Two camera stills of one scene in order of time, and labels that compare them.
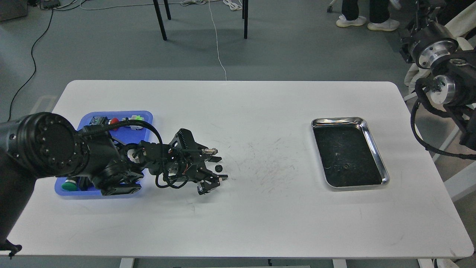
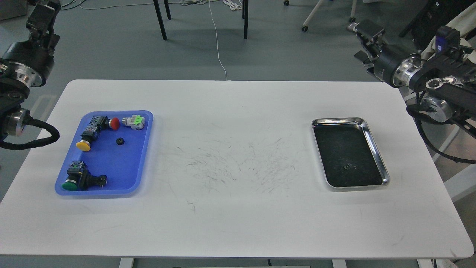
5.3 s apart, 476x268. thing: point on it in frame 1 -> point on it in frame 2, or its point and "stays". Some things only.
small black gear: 218,168 -> 120,141
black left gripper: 179,162 -> 32,59
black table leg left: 160,17 stays
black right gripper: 427,46 -> 396,65
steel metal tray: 349,156 stays
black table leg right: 245,6 stays
